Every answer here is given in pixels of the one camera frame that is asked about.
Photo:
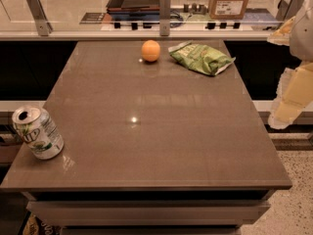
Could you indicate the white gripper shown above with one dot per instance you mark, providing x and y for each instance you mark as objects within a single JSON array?
[{"x": 302, "y": 36}]

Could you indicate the green jalapeno chip bag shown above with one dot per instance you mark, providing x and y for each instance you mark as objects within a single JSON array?
[{"x": 200, "y": 58}]

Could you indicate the silver 7up can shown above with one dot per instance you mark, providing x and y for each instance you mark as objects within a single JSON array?
[{"x": 38, "y": 131}]

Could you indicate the snack bag under table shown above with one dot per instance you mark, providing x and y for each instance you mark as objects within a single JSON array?
[{"x": 35, "y": 226}]

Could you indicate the brown cardboard box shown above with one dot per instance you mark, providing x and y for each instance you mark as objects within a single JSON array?
[{"x": 227, "y": 9}]

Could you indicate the orange fruit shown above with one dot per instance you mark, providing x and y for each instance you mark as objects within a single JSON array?
[{"x": 150, "y": 51}]

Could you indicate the right metal bracket post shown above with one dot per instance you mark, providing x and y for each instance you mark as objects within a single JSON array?
[{"x": 287, "y": 9}]

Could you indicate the metal bracket post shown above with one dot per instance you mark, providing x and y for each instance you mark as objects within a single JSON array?
[
  {"x": 42, "y": 24},
  {"x": 164, "y": 17},
  {"x": 287, "y": 9}
]

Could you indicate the middle metal bracket post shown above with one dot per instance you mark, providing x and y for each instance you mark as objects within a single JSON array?
[{"x": 164, "y": 17}]

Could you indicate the left metal bracket post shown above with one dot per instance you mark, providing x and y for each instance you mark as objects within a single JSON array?
[{"x": 42, "y": 24}]

